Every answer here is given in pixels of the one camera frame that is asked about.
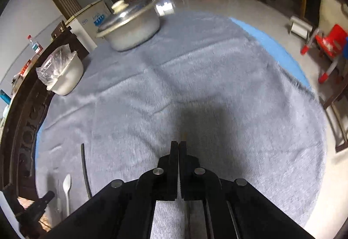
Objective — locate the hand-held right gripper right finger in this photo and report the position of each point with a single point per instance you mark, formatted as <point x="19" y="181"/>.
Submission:
<point x="183" y="163"/>

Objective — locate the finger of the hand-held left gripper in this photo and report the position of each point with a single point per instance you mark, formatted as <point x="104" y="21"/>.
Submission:
<point x="46" y="197"/>

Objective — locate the red capped plastic bottle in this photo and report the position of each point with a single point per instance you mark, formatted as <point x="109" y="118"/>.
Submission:
<point x="34" y="44"/>

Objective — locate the blue thermos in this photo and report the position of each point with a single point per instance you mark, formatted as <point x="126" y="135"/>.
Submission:
<point x="4" y="95"/>

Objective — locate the clear plastic bag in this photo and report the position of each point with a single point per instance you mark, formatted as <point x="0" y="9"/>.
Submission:
<point x="51" y="66"/>

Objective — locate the small white stool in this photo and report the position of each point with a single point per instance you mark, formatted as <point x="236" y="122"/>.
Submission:
<point x="299" y="25"/>

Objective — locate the grey tablecloth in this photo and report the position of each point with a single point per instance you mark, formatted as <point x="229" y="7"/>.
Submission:
<point x="190" y="78"/>

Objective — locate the dark wooden chair back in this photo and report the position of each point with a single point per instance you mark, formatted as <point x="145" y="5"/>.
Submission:
<point x="61" y="29"/>

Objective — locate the dark carved wooden sideboard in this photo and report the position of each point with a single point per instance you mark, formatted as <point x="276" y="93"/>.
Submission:
<point x="24" y="125"/>

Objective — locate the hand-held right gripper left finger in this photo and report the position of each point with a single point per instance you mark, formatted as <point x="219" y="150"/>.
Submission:
<point x="174" y="163"/>

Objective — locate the white plastic spoon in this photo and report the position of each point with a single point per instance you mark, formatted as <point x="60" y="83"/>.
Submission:
<point x="67" y="187"/>

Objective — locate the white ceramic pot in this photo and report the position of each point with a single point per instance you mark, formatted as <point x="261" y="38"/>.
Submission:
<point x="68" y="76"/>

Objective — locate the white chest freezer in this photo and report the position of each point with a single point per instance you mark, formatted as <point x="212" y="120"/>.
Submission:
<point x="87" y="24"/>

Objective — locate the aluminium pot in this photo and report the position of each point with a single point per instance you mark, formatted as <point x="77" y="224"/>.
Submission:
<point x="133" y="35"/>

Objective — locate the dark chopstick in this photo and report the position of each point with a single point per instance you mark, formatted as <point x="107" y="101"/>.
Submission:
<point x="85" y="171"/>

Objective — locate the red plastic chair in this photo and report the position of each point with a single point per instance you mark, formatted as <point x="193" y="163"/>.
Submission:
<point x="330" y="43"/>

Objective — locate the wooden chair frame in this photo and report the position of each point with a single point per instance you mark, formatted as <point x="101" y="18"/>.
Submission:
<point x="338" y="125"/>

